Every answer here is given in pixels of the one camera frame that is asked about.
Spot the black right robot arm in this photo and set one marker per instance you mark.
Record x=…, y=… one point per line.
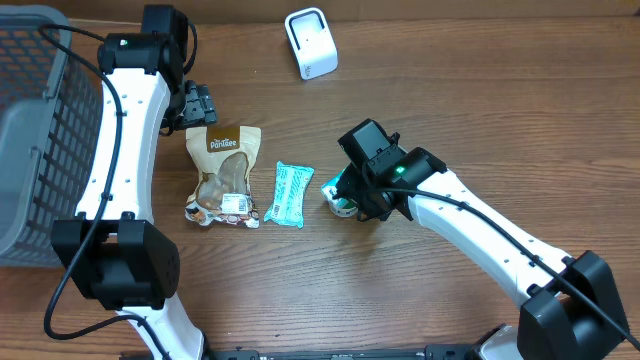
x=569, y=307

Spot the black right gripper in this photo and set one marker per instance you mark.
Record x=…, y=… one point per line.
x=349, y=189

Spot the teal snack wrapper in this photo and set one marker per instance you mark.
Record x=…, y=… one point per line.
x=291, y=182

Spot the white barcode scanner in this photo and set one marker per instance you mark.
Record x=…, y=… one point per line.
x=311, y=42

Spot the green tissue pack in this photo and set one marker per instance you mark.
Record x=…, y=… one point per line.
x=329, y=189

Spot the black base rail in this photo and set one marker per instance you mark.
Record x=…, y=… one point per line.
x=340, y=355

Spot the green lid jar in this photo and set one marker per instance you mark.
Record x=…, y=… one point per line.
x=343, y=207

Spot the brown snack pouch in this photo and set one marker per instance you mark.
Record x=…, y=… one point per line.
x=224, y=158

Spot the grey plastic mesh basket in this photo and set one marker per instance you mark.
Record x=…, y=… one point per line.
x=50, y=120

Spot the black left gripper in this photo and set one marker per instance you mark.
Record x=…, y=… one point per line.
x=202, y=109

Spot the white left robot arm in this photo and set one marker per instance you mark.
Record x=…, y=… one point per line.
x=111, y=248

